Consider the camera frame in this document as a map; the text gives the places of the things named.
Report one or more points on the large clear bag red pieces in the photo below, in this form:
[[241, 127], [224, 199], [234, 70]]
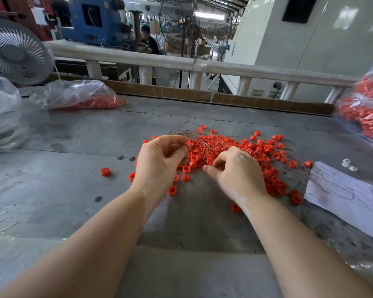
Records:
[[365, 110]]

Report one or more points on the blue industrial machine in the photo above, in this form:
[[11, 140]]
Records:
[[104, 26]]

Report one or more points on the lone red ring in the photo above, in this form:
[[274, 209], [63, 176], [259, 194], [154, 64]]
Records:
[[105, 172]]

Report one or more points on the person's right forearm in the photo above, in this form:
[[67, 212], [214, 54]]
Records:
[[308, 251]]

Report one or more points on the pile of red plastic rings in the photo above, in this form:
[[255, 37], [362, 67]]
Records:
[[261, 155]]

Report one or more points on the person's right hand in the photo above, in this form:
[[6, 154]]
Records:
[[239, 177]]

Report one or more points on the small clear plastic piece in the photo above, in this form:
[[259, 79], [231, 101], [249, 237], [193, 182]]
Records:
[[353, 168], [346, 162]]

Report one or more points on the person's left hand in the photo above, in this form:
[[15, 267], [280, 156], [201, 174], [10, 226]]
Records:
[[156, 167]]

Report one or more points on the black pedestal fan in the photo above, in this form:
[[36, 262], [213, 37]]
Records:
[[193, 32]]

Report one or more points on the clear bag with red pieces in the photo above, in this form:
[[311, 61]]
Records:
[[79, 95]]

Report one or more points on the brown wooden board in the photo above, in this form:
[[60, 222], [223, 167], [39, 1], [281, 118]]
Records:
[[180, 94]]

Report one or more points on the person's left forearm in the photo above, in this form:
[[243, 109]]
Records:
[[74, 254]]

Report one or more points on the red industrial machine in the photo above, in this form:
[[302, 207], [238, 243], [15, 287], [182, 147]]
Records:
[[15, 12]]

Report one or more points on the white paper sheet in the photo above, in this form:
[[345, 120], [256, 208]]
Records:
[[347, 201]]

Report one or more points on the white metal railing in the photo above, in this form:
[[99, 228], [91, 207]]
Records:
[[150, 59]]

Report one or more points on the white desk fan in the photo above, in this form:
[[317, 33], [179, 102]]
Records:
[[15, 52]]

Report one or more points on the crumpled clear plastic bag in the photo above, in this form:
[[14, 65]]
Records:
[[1, 113]]

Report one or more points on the large grey machine cabinet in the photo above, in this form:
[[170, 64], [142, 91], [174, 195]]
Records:
[[342, 40]]

